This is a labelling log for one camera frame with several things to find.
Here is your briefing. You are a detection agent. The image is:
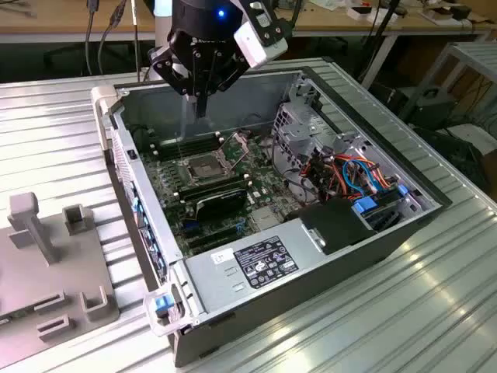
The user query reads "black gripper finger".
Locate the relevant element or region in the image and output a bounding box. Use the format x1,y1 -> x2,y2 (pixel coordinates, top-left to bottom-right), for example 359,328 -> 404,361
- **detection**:
149,45 -> 203,118
201,53 -> 250,117

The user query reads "black RAM slot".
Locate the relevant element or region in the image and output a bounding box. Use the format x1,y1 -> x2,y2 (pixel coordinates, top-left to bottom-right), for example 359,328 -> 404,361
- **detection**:
180,181 -> 252,204
178,176 -> 249,198
179,179 -> 251,200
151,134 -> 221,153
149,131 -> 219,150
152,137 -> 223,157
154,140 -> 224,161
176,174 -> 248,195

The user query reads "CPU socket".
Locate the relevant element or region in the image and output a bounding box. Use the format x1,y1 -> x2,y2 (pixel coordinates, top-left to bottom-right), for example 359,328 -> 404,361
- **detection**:
182,153 -> 228,183

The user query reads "black expansion slot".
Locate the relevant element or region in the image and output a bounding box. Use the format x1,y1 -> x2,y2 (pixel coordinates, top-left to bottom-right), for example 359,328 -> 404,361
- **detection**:
189,226 -> 238,250

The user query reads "open black PC case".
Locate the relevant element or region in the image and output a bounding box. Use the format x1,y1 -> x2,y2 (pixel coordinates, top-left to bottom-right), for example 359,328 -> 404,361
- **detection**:
89,64 -> 454,368

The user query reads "metal socket cover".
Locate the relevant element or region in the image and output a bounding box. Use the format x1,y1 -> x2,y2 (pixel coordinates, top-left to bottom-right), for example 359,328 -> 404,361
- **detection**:
219,131 -> 252,169

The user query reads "silver drive cage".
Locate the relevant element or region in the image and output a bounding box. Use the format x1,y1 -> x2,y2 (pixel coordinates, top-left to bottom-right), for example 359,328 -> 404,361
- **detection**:
271,103 -> 335,180

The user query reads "green motherboard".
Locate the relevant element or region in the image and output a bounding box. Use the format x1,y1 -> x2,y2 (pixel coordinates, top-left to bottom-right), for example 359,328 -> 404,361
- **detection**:
137,130 -> 308,260

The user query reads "black plastic cover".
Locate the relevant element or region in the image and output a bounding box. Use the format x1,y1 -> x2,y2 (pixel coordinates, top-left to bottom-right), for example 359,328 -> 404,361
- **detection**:
283,200 -> 376,256

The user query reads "blue disk carrier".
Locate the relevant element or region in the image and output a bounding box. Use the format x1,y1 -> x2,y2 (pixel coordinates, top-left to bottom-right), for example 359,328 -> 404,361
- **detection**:
351,196 -> 403,234

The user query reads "silver power supply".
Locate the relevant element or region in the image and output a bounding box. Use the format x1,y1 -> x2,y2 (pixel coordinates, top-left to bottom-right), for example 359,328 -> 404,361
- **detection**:
185,217 -> 327,314

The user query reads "black floor object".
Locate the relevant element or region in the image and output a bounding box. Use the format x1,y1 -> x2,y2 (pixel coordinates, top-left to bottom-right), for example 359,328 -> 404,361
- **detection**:
411,126 -> 491,191

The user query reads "metal slat side table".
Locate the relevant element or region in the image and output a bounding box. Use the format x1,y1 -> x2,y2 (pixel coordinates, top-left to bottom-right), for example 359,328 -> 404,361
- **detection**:
399,40 -> 497,121

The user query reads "grey parts rack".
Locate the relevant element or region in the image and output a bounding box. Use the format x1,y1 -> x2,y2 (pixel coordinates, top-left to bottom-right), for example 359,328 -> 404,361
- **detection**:
0,192 -> 121,343

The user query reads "green circuit board part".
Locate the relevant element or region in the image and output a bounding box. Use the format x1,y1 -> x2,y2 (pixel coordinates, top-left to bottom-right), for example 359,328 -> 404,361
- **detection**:
0,306 -> 34,326

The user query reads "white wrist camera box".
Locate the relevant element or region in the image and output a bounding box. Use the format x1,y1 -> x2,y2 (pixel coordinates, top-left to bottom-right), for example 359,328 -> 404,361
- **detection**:
232,0 -> 292,70

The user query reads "cable with plug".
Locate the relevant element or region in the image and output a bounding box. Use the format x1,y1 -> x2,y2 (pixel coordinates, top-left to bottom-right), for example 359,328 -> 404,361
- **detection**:
96,0 -> 130,75

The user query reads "dark hanging cable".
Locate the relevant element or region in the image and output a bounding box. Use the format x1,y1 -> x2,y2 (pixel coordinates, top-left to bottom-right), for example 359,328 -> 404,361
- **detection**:
84,0 -> 98,75

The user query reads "wooden desk white frame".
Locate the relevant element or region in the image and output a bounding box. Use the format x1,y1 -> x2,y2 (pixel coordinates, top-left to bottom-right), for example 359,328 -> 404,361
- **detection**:
0,0 -> 156,44
267,0 -> 494,89

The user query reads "orange wire bundle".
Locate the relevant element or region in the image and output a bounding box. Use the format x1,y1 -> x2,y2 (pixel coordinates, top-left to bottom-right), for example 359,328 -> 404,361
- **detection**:
302,153 -> 394,196

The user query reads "blue wire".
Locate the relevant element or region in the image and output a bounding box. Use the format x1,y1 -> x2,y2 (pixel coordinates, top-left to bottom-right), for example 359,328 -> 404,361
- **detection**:
341,157 -> 381,194

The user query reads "black box with handle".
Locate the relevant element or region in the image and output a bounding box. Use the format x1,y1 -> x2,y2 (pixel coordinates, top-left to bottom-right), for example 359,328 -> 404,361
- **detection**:
403,87 -> 459,131

